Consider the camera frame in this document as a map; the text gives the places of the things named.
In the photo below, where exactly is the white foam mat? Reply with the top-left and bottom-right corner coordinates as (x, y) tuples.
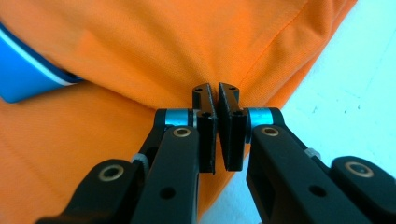
(199, 0), (396, 224)

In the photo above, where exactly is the orange polo shirt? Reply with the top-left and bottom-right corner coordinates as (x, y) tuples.
(0, 0), (359, 224)

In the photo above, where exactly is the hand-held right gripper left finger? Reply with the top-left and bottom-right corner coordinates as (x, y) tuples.
(132, 82), (218, 224)

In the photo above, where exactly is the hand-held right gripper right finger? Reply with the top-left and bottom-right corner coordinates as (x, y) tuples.
(218, 82), (372, 224)

